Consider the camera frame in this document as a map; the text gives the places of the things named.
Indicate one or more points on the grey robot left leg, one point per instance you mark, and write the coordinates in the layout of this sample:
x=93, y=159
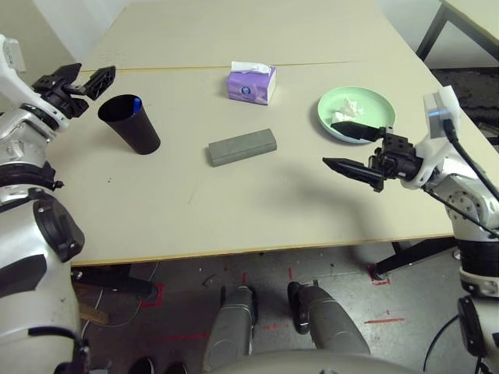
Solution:
x=230, y=323

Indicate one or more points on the grey robot right leg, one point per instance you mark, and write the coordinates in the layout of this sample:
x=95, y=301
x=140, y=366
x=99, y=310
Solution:
x=331, y=319

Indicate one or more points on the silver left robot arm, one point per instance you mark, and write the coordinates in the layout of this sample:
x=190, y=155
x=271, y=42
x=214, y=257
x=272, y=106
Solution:
x=23, y=233

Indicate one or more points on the blue plate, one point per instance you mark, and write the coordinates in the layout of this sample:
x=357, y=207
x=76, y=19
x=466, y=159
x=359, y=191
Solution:
x=351, y=141

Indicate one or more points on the grey robot torso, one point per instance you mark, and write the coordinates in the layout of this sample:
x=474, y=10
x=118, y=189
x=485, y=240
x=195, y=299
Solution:
x=312, y=364

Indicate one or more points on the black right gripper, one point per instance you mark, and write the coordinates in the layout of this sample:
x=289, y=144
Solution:
x=397, y=157

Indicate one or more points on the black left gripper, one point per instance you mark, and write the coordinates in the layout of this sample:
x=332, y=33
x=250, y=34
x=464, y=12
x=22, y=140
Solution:
x=62, y=97

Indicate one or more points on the grey glasses case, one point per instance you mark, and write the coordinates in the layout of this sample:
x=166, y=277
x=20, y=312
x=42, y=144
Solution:
x=241, y=148

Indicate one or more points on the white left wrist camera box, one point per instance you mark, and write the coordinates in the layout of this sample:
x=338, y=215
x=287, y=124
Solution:
x=11, y=78

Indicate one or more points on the black plastic cup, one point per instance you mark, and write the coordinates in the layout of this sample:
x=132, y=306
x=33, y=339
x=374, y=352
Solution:
x=136, y=128

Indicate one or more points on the grey robot leg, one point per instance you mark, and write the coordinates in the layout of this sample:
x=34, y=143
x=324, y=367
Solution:
x=331, y=319
x=230, y=323

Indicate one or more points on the black shoe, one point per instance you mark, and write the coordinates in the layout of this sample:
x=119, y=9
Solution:
x=176, y=368
x=141, y=366

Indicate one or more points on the white marker blue cap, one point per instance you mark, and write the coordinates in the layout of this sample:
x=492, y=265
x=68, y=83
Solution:
x=137, y=105

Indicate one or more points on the purple tissue pack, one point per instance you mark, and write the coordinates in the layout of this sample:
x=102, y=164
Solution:
x=249, y=87

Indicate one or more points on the wooden plank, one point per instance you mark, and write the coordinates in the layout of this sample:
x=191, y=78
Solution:
x=95, y=313

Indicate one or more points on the black table foot bar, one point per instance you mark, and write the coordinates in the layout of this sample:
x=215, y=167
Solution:
x=117, y=282
x=413, y=255

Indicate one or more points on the green plate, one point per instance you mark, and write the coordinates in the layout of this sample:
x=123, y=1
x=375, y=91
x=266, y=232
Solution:
x=374, y=105

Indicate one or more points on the white tissue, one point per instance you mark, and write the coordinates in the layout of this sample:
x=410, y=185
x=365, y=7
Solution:
x=347, y=109

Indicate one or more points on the neighbouring table black frame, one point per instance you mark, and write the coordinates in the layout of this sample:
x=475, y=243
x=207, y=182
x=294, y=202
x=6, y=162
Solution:
x=432, y=27

